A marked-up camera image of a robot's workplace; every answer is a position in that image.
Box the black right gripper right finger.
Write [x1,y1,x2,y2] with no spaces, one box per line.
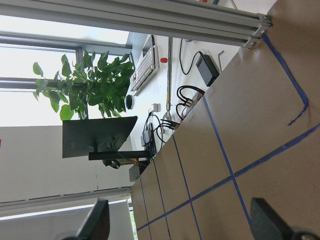
[250,197,320,240]

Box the black power adapter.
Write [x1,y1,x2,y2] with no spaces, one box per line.
[196,54,220,87]

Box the black computer mouse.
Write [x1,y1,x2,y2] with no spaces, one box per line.
[124,94,133,110]

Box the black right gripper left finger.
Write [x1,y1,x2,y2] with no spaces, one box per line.
[63,200,110,240]

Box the green potted plant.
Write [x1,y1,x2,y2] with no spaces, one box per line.
[32,51,134,121]

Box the black computer monitor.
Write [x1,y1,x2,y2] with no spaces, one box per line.
[62,116,152,161]

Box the aluminium frame post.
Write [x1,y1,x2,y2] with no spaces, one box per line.
[0,0,272,48]

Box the green handled reach tool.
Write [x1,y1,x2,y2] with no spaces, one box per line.
[163,37,173,120]

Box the white keyboard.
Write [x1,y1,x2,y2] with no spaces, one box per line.
[129,45,159,96]

